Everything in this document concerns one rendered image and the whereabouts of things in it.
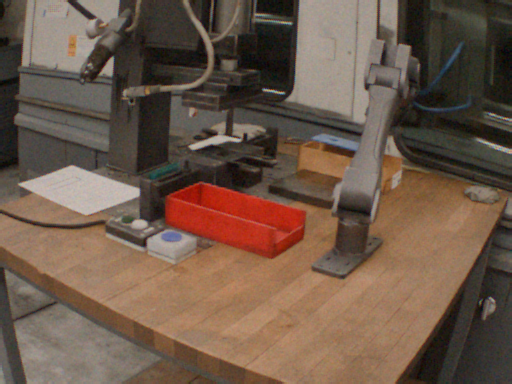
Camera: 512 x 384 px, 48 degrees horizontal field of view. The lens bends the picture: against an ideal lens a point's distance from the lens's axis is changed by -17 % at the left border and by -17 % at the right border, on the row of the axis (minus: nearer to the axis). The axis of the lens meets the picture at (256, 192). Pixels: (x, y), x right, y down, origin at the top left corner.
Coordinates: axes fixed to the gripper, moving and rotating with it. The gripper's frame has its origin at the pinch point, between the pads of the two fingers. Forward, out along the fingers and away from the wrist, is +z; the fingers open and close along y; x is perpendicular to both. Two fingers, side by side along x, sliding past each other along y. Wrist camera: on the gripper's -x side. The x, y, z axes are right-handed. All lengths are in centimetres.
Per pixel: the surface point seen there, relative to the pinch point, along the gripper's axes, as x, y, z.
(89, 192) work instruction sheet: 52, 34, 33
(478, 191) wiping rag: -12.2, -31.5, -9.5
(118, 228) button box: 68, 14, 18
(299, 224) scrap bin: 42.8, -7.2, 4.6
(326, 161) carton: 5.8, 4.4, 9.1
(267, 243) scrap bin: 54, -7, 5
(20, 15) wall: -276, 459, 266
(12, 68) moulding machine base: -115, 259, 181
